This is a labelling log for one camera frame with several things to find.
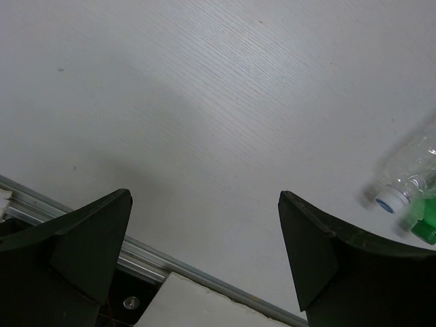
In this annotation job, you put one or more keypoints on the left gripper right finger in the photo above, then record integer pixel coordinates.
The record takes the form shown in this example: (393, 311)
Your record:
(346, 276)

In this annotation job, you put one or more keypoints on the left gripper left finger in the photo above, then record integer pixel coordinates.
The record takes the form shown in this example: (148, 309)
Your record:
(58, 273)

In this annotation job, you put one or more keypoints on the clear bottle blue cap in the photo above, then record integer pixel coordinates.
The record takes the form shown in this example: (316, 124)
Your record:
(410, 171)

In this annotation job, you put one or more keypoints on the green plastic bottle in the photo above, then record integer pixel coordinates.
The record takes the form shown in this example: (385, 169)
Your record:
(421, 215)

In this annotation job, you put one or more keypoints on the front aluminium rail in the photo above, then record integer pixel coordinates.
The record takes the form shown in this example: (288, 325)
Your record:
(136, 257)

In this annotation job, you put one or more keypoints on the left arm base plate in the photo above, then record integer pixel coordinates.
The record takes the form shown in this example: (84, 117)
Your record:
(128, 298)

